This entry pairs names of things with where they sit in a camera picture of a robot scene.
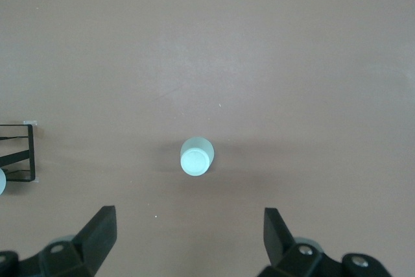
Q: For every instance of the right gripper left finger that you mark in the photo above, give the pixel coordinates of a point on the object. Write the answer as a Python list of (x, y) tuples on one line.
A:
[(94, 241)]

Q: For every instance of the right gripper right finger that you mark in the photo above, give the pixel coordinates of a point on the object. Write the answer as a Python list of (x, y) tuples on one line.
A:
[(279, 241)]

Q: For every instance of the mint green plastic cup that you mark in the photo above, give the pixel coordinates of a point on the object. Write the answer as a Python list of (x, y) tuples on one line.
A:
[(194, 160)]

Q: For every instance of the grey plastic cup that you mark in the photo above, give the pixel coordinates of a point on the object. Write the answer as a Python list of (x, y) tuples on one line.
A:
[(2, 181)]

